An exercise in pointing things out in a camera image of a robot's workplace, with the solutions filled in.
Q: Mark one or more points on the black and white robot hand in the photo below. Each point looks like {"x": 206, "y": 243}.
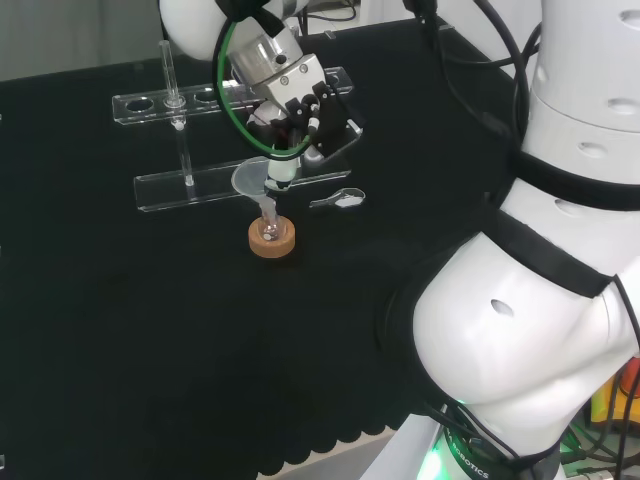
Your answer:
{"x": 282, "y": 172}

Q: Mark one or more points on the clear plastic funnel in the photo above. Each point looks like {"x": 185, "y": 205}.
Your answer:
{"x": 247, "y": 180}

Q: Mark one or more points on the small glass round-bottom flask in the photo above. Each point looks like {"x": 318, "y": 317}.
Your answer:
{"x": 270, "y": 232}

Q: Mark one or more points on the clear weighing funnel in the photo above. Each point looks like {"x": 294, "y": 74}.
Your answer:
{"x": 348, "y": 200}

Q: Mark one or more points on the clear acrylic funnel stand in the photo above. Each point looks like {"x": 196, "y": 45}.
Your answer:
{"x": 210, "y": 182}

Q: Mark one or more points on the black bench cloth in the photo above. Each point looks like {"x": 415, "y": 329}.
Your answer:
{"x": 150, "y": 325}

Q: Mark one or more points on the yellow stop button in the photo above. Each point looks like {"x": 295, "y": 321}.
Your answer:
{"x": 607, "y": 400}

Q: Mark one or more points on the grey wrist mount with camera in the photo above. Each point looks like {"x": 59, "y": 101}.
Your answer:
{"x": 295, "y": 80}

